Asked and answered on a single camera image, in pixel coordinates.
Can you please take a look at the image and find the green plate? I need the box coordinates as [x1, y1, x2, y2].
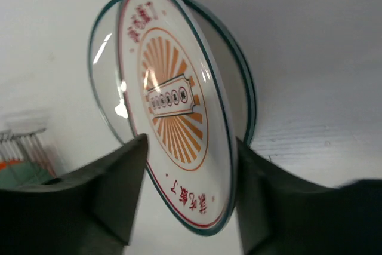
[1, 161, 56, 189]

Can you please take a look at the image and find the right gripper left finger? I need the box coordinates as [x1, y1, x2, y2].
[1, 134, 149, 254]

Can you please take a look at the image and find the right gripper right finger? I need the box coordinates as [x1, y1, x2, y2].
[236, 141, 381, 254]

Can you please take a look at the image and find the grey wire dish rack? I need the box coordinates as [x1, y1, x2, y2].
[1, 110, 56, 174]

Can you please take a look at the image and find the orange sunburst plate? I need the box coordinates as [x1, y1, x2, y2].
[116, 0, 238, 236]

